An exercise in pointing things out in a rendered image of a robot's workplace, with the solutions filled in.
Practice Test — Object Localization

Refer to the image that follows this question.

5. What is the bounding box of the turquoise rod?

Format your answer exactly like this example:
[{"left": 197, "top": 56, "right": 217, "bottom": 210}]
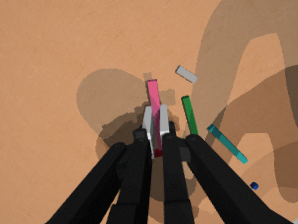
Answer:
[{"left": 207, "top": 124, "right": 248, "bottom": 164}]

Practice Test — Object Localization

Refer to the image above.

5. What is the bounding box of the red rod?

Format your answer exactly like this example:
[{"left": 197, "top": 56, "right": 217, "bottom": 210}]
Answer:
[{"left": 154, "top": 149, "right": 163, "bottom": 158}]

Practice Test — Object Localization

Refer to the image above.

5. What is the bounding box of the small blue cube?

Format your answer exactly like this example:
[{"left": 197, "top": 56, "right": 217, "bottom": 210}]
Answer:
[{"left": 250, "top": 182, "right": 259, "bottom": 190}]

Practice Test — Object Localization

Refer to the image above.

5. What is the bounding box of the pink rod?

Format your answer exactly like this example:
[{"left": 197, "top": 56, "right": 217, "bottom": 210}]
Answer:
[{"left": 148, "top": 79, "right": 162, "bottom": 150}]

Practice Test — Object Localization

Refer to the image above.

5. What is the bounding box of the grey rod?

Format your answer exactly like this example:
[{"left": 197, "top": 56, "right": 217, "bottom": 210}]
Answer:
[{"left": 176, "top": 65, "right": 198, "bottom": 83}]

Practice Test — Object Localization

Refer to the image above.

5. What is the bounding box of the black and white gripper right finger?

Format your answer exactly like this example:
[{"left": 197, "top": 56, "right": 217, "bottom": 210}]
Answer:
[{"left": 160, "top": 104, "right": 294, "bottom": 224}]

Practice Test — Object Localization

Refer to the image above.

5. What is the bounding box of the green rod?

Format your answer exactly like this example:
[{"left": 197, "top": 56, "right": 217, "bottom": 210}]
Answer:
[{"left": 182, "top": 95, "right": 199, "bottom": 135}]

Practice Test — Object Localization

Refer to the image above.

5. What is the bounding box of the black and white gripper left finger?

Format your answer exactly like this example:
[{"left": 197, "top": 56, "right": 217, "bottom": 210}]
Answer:
[{"left": 45, "top": 106, "right": 155, "bottom": 224}]

